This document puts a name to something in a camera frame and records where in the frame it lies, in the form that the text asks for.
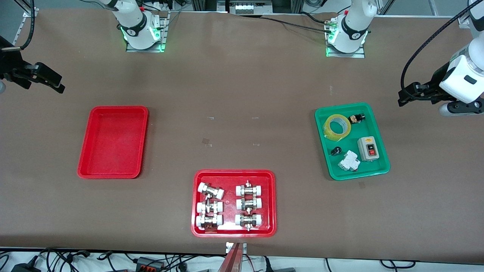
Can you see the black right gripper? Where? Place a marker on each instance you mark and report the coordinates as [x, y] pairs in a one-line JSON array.
[[10, 69]]

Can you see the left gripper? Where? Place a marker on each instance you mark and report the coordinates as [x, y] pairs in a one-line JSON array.
[[434, 86]]

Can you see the yellow tape roll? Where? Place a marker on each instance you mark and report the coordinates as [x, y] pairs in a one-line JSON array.
[[328, 132]]

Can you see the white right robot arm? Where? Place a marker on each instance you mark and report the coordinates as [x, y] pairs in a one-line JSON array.
[[134, 26]]

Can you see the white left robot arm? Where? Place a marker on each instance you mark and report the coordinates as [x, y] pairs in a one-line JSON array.
[[353, 30]]

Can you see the green plastic tray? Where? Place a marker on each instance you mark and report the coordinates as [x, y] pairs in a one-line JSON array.
[[348, 166]]

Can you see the red plastic tray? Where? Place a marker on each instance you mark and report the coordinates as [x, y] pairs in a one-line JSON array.
[[230, 226], [113, 143]]

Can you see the black brass connector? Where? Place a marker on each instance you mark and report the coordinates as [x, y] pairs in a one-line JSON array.
[[355, 119]]

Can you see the white circuit breaker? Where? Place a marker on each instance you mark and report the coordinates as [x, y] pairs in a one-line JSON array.
[[348, 161]]

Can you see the small black knob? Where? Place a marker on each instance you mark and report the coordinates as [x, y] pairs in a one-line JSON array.
[[335, 151]]

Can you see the brown table mat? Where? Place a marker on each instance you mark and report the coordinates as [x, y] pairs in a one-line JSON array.
[[242, 75]]

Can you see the black power adapter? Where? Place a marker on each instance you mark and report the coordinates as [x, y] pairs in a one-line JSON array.
[[24, 267]]

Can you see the white terminal block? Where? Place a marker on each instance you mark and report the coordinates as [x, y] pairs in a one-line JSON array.
[[244, 8]]

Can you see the white metal pipe fitting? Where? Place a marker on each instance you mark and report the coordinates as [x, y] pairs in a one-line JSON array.
[[248, 204], [210, 190], [248, 220], [209, 220], [210, 207], [249, 190]]

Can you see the black orange connector block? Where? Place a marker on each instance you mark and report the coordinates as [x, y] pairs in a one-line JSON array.
[[149, 263]]

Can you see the red metal bar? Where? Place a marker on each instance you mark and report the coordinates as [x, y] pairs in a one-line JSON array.
[[231, 260]]

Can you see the aluminium corner bracket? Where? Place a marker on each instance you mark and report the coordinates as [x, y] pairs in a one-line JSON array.
[[27, 14], [463, 20]]

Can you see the grey push button switch box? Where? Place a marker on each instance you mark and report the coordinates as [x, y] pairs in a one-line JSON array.
[[366, 149]]

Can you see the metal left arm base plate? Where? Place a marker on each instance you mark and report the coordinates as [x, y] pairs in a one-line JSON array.
[[346, 55]]

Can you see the silver metal bracket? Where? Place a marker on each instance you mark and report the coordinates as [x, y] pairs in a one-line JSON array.
[[228, 247]]

